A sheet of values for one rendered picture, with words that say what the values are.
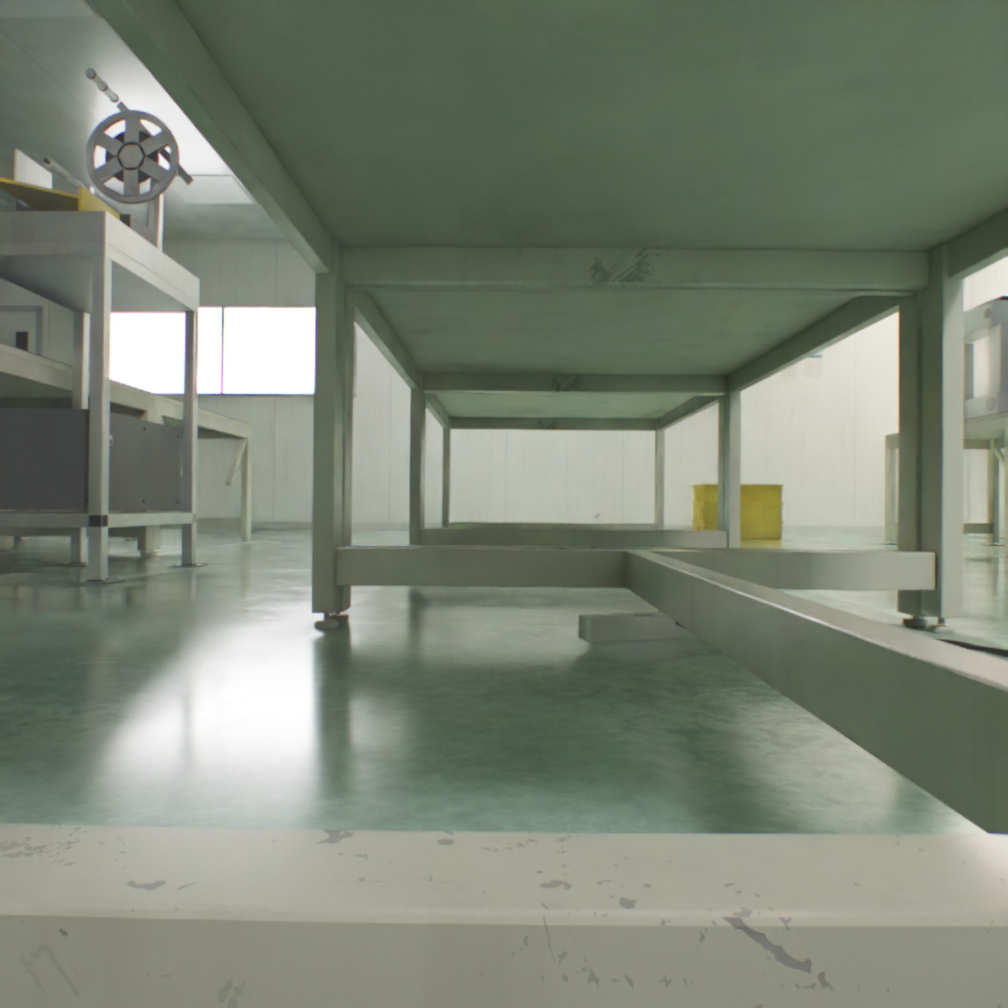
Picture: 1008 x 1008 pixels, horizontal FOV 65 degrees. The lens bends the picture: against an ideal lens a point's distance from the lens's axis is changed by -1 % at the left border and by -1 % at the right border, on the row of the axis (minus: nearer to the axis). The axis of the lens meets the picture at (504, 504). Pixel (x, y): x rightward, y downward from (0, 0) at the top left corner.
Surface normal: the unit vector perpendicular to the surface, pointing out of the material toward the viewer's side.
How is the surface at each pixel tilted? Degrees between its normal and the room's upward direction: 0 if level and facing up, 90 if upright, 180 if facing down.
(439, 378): 90
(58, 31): 180
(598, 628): 90
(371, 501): 90
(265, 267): 90
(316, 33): 180
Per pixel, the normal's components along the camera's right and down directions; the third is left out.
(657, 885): 0.01, -1.00
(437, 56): -0.01, 1.00
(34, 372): 1.00, 0.01
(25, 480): 0.00, 0.00
